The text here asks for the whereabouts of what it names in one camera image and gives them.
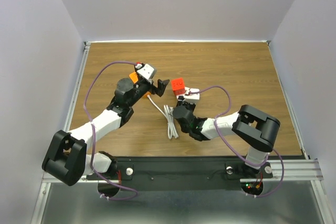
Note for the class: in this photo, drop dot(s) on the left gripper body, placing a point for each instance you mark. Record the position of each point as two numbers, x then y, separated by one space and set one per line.
143 88

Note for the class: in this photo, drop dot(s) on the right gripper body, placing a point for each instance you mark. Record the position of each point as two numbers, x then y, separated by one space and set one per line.
189 106

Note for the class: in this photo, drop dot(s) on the red cube socket adapter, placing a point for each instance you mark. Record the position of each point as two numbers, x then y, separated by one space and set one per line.
178 86

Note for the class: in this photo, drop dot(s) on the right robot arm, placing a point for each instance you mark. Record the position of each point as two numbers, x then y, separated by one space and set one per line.
255 127

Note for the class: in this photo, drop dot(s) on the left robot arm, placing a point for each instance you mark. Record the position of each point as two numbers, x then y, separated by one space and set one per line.
67 159

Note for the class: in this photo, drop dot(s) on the orange power strip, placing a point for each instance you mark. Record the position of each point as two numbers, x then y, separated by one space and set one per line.
134 77

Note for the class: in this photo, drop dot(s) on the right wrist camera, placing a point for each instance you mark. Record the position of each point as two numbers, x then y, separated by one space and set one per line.
191 95

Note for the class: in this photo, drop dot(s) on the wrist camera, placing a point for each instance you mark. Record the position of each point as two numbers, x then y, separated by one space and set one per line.
191 95
145 71

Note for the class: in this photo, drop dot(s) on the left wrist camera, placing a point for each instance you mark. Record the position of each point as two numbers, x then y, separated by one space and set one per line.
145 71

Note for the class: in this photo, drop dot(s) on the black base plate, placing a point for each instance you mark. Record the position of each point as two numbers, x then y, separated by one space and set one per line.
184 173

